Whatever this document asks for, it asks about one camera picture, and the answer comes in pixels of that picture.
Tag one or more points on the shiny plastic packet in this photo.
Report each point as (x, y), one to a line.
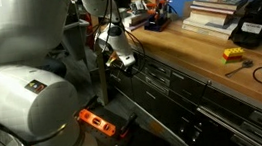
(138, 5)

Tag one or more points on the small metal wrench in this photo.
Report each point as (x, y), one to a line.
(238, 69)

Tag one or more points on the red hex key set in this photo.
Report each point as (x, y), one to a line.
(158, 5)

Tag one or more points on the orange spirit level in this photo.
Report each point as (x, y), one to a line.
(97, 122)

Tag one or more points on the yellow red green brick stack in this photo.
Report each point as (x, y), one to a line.
(233, 53)

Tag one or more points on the white box stack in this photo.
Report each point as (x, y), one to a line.
(136, 20)

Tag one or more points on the stack of books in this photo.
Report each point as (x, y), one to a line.
(214, 15)

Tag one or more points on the black drawer cabinet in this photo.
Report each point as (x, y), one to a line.
(148, 101)
(244, 123)

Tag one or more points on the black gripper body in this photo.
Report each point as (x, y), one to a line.
(129, 62)

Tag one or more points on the grey trash bin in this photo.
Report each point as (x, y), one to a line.
(74, 36)

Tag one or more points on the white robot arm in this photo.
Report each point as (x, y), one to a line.
(29, 95)

